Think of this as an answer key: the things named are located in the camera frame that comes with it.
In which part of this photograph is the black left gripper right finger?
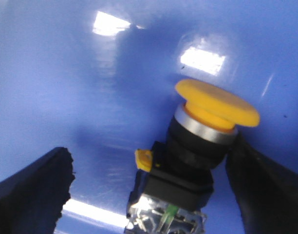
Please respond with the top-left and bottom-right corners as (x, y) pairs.
(225, 135), (298, 234)

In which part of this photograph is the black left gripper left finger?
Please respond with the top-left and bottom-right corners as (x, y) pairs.
(0, 147), (75, 234)

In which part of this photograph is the yellow mushroom push button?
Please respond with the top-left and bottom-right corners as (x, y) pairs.
(124, 78), (260, 234)

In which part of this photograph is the blue plastic bin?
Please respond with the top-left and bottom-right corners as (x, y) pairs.
(0, 0), (298, 234)

